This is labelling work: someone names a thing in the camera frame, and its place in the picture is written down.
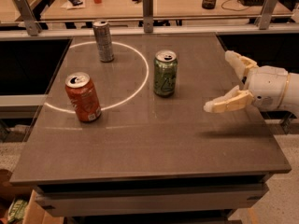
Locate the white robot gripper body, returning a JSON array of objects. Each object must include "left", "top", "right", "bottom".
[{"left": 244, "top": 66, "right": 289, "bottom": 111}]

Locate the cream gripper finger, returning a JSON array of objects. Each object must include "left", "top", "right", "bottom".
[
  {"left": 225, "top": 50, "right": 258, "bottom": 80},
  {"left": 204, "top": 86, "right": 254, "bottom": 113}
]

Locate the green soda can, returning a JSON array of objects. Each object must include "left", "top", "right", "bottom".
[{"left": 153, "top": 49, "right": 178, "bottom": 97}]

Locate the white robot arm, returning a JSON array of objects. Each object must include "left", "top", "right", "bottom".
[{"left": 204, "top": 50, "right": 299, "bottom": 118}]

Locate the tall silver energy can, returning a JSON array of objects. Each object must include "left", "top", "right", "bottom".
[{"left": 93, "top": 20, "right": 114, "bottom": 63}]

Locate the orange soda can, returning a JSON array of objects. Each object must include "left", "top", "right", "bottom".
[{"left": 65, "top": 72, "right": 101, "bottom": 122}]

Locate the black mesh pen cup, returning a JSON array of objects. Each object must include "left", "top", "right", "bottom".
[{"left": 202, "top": 0, "right": 217, "bottom": 9}]

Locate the cardboard box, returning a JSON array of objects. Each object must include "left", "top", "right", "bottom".
[{"left": 22, "top": 190, "right": 64, "bottom": 224}]

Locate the green printed package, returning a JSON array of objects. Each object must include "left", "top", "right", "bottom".
[{"left": 7, "top": 199, "right": 28, "bottom": 224}]

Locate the right metal bracket post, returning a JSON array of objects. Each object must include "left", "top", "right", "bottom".
[{"left": 255, "top": 0, "right": 278, "bottom": 30}]

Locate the metal bracket post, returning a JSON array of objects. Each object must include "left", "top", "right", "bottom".
[
  {"left": 142, "top": 0, "right": 153, "bottom": 33},
  {"left": 255, "top": 0, "right": 278, "bottom": 30},
  {"left": 13, "top": 0, "right": 42, "bottom": 36}
]

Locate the black cable on desk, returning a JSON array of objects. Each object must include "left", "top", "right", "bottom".
[{"left": 221, "top": 0, "right": 251, "bottom": 12}]

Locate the middle metal bracket post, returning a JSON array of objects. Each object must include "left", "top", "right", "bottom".
[{"left": 142, "top": 0, "right": 153, "bottom": 33}]

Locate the left metal bracket post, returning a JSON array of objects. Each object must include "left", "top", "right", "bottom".
[{"left": 13, "top": 0, "right": 42, "bottom": 36}]

